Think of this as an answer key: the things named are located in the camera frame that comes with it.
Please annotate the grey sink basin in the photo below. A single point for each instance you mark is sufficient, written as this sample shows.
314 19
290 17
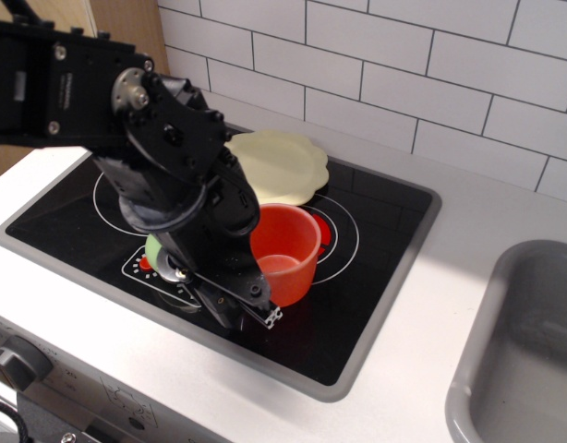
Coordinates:
511 381

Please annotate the grey oven knob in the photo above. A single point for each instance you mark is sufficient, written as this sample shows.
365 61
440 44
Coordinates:
23 363

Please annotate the cream scalloped plate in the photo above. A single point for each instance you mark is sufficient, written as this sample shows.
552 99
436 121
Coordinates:
281 167

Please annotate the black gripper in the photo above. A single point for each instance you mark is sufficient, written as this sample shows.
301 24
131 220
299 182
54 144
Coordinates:
214 245

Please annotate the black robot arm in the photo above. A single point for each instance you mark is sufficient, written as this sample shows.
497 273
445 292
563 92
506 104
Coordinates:
156 141

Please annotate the red orange cup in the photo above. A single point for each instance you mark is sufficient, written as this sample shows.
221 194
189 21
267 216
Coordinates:
286 244

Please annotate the black toy stovetop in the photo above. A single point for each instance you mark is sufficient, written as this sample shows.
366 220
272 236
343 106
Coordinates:
372 227

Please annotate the green toy pear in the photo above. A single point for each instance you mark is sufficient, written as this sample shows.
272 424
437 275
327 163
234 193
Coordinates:
154 253

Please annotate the grey oven front panel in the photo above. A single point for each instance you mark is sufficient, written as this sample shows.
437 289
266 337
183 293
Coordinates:
101 405

